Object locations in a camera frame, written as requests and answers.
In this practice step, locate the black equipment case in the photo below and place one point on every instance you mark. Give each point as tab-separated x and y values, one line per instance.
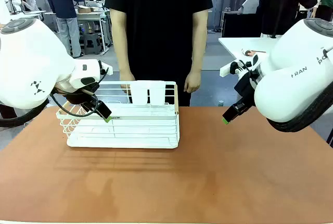
240	24

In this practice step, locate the person left hand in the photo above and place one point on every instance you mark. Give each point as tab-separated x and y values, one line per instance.
192	82

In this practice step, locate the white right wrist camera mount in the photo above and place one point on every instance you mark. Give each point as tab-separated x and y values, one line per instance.
226	69

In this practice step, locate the bystander in black jacket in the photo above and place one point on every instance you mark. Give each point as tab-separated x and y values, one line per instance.
283	2

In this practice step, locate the grey step stool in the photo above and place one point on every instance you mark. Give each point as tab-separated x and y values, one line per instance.
91	42

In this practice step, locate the person torso black T-shirt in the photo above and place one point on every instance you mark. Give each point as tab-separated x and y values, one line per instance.
158	26

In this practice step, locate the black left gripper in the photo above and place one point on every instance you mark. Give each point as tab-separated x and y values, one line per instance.
78	98

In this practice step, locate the cardboard box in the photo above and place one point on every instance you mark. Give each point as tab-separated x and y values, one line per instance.
84	10

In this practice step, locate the small grey-capped bottle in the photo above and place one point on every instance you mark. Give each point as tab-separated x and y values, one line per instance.
221	103

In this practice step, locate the white angular device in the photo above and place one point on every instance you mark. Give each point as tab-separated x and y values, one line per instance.
249	5

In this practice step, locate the white background workbench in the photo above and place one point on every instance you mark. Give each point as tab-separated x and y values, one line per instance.
91	17

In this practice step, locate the seated bystander blurred face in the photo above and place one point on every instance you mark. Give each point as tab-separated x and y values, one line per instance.
27	1

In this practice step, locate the bystander in navy shirt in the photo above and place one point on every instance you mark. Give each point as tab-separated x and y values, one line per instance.
63	2

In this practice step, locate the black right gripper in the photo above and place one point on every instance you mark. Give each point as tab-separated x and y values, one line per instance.
245	88

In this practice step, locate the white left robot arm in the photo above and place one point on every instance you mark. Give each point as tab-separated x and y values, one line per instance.
31	60

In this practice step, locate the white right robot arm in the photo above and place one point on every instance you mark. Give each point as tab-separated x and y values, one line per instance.
286	91

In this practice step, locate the white plastic cutlery holder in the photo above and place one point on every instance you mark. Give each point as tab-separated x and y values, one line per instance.
148	92

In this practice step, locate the white side table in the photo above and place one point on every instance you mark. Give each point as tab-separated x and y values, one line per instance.
247	44

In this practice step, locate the person left forearm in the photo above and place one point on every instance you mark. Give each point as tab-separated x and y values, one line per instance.
199	41

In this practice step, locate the person right forearm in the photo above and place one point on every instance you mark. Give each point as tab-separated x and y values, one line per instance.
121	41

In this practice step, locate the person right hand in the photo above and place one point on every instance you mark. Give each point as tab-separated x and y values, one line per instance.
126	79

